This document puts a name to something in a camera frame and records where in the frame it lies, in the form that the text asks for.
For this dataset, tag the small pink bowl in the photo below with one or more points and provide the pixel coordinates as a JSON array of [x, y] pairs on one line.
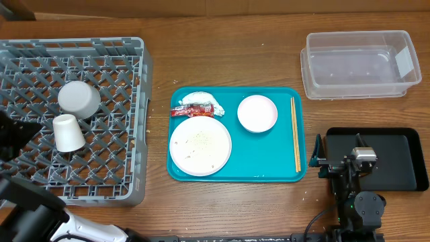
[[257, 113]]

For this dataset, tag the black plastic tray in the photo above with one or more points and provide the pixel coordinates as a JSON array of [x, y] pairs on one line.
[[400, 165]]

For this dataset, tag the red sauce packet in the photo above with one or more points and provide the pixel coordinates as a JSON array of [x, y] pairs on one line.
[[192, 110]]

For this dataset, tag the wooden chopstick right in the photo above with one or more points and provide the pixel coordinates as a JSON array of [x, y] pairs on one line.
[[295, 130]]

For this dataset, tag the clear plastic bin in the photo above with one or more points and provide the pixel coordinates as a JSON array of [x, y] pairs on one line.
[[359, 64]]

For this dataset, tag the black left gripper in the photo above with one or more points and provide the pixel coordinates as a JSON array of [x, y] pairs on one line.
[[17, 136]]

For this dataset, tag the teal serving tray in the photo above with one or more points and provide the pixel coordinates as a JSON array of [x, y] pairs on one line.
[[256, 157]]

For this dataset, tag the white paper cup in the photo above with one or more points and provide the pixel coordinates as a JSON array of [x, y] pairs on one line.
[[67, 133]]

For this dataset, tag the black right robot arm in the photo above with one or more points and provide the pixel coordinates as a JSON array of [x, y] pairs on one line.
[[359, 212]]

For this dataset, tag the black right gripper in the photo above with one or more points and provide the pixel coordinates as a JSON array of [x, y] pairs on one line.
[[336, 162]]

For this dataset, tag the wooden chopstick left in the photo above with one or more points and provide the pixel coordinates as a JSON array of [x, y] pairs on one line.
[[293, 133]]

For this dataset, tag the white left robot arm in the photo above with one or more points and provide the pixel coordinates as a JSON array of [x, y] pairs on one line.
[[39, 215]]

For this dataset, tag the crumpled white napkin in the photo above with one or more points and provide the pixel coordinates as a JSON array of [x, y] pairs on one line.
[[201, 97]]

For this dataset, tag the grey dishwasher rack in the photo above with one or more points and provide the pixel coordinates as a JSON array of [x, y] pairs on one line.
[[110, 169]]

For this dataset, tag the grey plastic bowl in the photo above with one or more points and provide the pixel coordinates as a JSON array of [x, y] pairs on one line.
[[79, 99]]

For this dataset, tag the large white plate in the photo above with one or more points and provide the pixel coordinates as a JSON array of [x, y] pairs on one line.
[[200, 146]]

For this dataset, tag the wooden chopstick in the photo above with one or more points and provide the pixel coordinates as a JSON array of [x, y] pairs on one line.
[[293, 133], [295, 130]]

